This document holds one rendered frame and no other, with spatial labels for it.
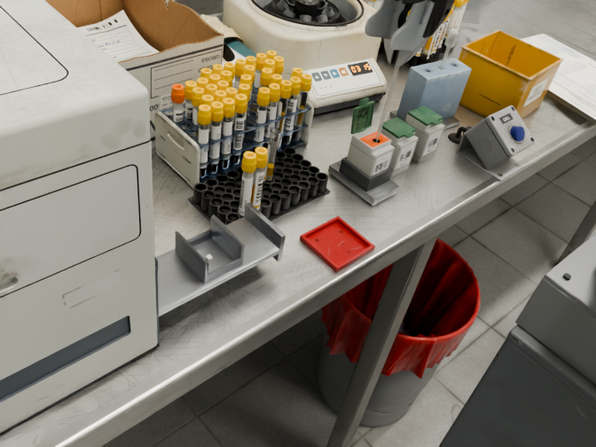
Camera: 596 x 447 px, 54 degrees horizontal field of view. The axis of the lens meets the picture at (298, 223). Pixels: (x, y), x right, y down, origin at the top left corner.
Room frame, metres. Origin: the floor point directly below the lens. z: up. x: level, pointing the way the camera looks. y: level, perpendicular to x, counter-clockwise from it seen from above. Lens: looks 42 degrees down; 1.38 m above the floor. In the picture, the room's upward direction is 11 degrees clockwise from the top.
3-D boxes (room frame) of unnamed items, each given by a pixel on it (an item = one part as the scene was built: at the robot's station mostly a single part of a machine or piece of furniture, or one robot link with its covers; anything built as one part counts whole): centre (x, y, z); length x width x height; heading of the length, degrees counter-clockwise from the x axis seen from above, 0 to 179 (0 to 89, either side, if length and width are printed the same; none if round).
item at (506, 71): (1.00, -0.31, 0.93); 0.13 x 0.13 x 0.10; 54
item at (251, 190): (0.61, 0.06, 0.93); 0.17 x 0.09 x 0.11; 139
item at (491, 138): (0.82, -0.27, 0.92); 0.13 x 0.07 x 0.08; 49
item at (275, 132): (0.62, 0.05, 0.93); 0.01 x 0.01 x 0.10
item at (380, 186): (0.68, -0.08, 0.89); 0.09 x 0.05 x 0.04; 50
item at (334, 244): (0.54, -0.05, 0.88); 0.07 x 0.07 x 0.01; 49
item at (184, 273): (0.42, 0.10, 0.92); 0.21 x 0.07 x 0.05; 139
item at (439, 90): (0.89, -0.18, 0.92); 0.10 x 0.07 x 0.10; 131
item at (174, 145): (0.70, 0.11, 0.91); 0.20 x 0.10 x 0.07; 139
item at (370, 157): (0.68, -0.08, 0.92); 0.05 x 0.04 x 0.06; 50
